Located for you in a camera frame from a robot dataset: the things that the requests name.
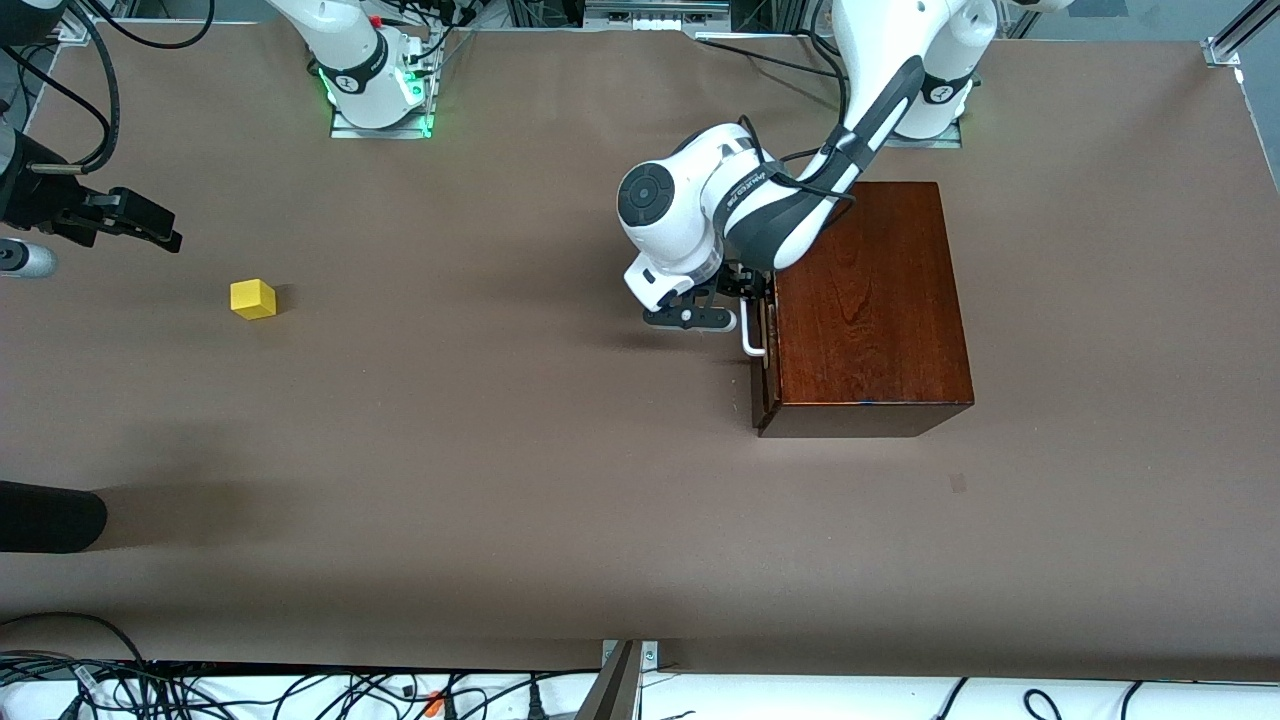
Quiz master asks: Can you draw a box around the aluminium corner frame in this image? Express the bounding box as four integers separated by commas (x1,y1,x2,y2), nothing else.
55,0,141,43

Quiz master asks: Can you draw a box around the black cable across table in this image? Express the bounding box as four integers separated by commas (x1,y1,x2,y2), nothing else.
695,35,851,81

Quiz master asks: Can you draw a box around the yellow cube block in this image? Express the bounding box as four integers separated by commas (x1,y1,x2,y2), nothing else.
230,279,278,321

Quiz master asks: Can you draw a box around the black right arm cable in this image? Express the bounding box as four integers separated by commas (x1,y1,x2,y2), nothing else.
0,0,121,179

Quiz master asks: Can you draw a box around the wooden drawer with white handle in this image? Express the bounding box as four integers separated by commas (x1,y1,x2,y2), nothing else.
740,298,779,401

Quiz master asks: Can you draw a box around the grey power strip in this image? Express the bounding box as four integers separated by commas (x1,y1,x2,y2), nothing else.
583,0,733,33

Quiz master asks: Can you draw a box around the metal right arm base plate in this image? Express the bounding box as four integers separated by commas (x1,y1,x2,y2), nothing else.
330,40,433,139

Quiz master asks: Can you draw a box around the metal bracket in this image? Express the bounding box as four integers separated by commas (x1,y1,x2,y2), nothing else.
602,640,661,673

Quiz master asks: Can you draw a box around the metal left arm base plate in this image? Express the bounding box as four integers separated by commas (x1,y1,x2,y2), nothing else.
880,118,963,149

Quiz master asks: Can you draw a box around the aluminium profile rail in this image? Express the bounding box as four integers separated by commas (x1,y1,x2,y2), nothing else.
1203,0,1280,69

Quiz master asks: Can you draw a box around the black arched cable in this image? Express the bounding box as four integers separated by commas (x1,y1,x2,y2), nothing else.
0,612,151,669

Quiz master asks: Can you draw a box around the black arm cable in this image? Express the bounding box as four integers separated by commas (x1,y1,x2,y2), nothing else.
738,0,861,206
0,0,121,179

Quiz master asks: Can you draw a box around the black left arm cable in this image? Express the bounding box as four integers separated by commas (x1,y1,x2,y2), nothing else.
738,0,861,206

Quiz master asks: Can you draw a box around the black cylinder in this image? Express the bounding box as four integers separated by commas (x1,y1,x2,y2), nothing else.
0,480,108,554

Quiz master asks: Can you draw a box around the black hanging cable loop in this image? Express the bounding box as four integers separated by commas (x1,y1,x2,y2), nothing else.
90,0,216,49

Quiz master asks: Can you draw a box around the dark grey bar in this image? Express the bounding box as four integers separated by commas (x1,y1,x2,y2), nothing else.
578,640,643,720

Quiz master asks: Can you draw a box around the dark brown wooden cabinet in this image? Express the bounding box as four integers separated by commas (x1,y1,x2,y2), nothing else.
750,181,976,439

